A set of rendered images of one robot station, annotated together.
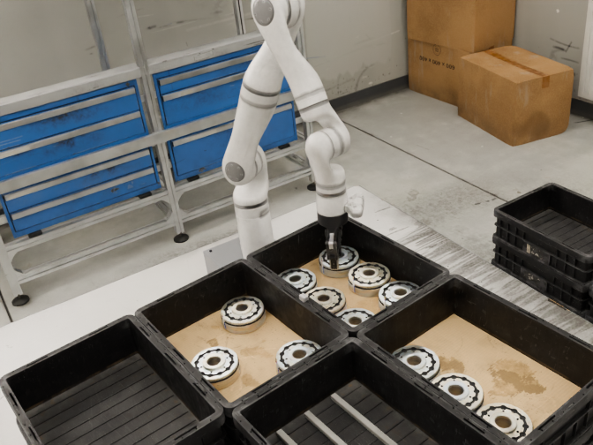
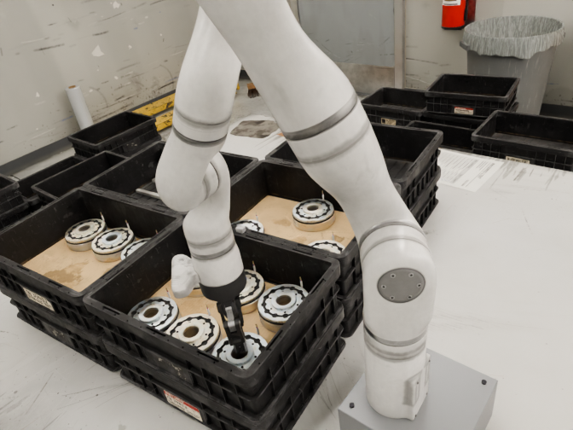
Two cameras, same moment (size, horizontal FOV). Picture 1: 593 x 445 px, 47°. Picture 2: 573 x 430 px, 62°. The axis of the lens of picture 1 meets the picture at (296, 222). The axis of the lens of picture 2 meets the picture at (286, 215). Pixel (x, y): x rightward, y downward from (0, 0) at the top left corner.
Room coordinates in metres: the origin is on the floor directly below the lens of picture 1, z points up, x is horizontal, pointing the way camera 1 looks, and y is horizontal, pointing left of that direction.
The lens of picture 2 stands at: (2.00, -0.17, 1.49)
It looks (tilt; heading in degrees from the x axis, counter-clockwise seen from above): 33 degrees down; 162
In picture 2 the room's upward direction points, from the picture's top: 9 degrees counter-clockwise
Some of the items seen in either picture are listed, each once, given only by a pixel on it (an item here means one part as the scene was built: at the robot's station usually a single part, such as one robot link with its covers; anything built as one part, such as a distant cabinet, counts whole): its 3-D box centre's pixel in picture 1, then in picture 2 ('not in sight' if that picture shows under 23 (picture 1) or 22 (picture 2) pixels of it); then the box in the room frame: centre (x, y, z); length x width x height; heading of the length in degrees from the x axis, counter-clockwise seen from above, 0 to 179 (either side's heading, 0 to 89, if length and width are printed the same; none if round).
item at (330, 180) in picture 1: (326, 162); (204, 199); (1.39, -0.08, 1.15); 0.09 x 0.07 x 0.15; 126
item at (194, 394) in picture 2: not in sight; (228, 342); (1.30, -0.10, 0.76); 0.40 x 0.30 x 0.12; 34
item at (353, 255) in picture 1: (338, 257); (240, 355); (1.43, -0.10, 0.86); 0.10 x 0.10 x 0.01
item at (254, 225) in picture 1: (255, 229); (394, 359); (1.58, 0.11, 0.88); 0.09 x 0.09 x 0.17; 31
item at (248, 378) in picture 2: (343, 267); (211, 284); (1.30, -0.10, 0.92); 0.40 x 0.30 x 0.02; 34
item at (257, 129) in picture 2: not in sight; (254, 127); (0.13, 0.38, 0.71); 0.22 x 0.19 x 0.01; 28
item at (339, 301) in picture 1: (323, 300); (239, 286); (1.26, -0.04, 0.86); 0.10 x 0.10 x 0.01
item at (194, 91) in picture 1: (231, 109); not in sight; (3.23, 0.26, 0.60); 0.72 x 0.03 x 0.56; 118
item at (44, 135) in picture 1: (75, 159); not in sight; (2.85, 0.96, 0.60); 0.72 x 0.03 x 0.56; 118
